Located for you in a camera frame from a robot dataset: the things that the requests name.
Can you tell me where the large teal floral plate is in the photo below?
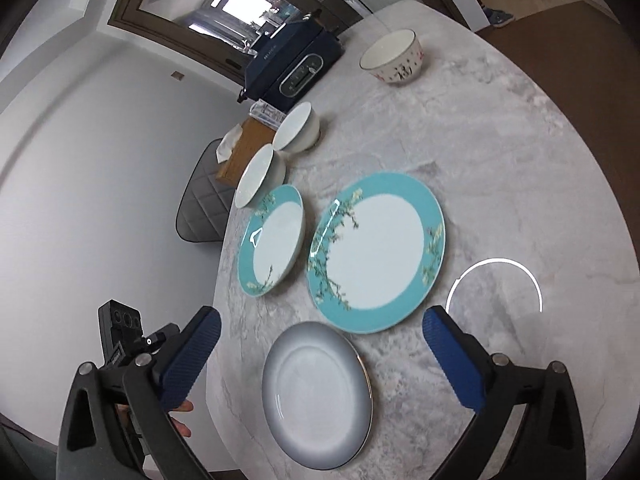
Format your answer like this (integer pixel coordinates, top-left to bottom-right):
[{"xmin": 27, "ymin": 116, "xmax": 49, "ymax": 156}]
[{"xmin": 306, "ymin": 171, "xmax": 447, "ymax": 335}]

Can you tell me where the grey quilted chair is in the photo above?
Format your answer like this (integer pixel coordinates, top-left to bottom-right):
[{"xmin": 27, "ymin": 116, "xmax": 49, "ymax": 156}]
[{"xmin": 175, "ymin": 137, "xmax": 236, "ymax": 245}]

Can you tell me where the white bowl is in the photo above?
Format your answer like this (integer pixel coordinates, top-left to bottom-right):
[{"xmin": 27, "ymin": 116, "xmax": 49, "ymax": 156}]
[
  {"xmin": 235, "ymin": 144, "xmax": 287, "ymax": 210},
  {"xmin": 271, "ymin": 101, "xmax": 321, "ymax": 155}
]

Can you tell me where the red-rimmed patterned bowl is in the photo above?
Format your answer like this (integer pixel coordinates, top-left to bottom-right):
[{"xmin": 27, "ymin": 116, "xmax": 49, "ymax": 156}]
[{"xmin": 359, "ymin": 29, "xmax": 425, "ymax": 87}]

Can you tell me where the person's left hand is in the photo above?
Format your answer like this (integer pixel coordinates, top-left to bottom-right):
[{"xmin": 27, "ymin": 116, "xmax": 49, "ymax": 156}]
[{"xmin": 167, "ymin": 399, "xmax": 194, "ymax": 439}]

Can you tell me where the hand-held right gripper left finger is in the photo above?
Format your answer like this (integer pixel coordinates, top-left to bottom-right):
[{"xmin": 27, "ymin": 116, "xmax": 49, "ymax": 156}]
[{"xmin": 56, "ymin": 305, "xmax": 222, "ymax": 480}]

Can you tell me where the wooden tissue box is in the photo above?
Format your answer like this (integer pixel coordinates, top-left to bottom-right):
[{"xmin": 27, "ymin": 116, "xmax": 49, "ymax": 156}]
[{"xmin": 216, "ymin": 117, "xmax": 276, "ymax": 188}]

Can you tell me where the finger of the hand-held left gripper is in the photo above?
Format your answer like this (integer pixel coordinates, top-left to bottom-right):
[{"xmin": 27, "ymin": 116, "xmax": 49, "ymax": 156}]
[{"xmin": 131, "ymin": 324, "xmax": 182, "ymax": 361}]

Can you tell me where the blue shoe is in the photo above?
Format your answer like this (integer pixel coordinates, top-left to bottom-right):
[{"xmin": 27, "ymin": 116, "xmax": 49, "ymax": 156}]
[{"xmin": 482, "ymin": 7, "xmax": 516, "ymax": 28}]

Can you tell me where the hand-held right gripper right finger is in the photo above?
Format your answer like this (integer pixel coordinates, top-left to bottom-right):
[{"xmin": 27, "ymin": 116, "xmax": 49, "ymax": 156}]
[{"xmin": 422, "ymin": 305, "xmax": 587, "ymax": 480}]

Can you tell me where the small teal floral plate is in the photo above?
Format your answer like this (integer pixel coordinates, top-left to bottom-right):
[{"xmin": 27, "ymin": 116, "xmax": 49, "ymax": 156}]
[{"xmin": 236, "ymin": 183, "xmax": 306, "ymax": 298}]

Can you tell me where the white tissue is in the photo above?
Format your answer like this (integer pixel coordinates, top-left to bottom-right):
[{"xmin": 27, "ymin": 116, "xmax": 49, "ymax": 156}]
[{"xmin": 216, "ymin": 125, "xmax": 244, "ymax": 164}]

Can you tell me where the grey plate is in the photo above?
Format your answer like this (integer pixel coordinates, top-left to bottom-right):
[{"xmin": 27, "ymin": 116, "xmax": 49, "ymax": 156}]
[{"xmin": 261, "ymin": 321, "xmax": 374, "ymax": 472}]

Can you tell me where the dark blue kitchen appliance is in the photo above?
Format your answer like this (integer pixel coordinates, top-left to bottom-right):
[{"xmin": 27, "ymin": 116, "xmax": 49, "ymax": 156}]
[{"xmin": 237, "ymin": 12, "xmax": 346, "ymax": 113}]

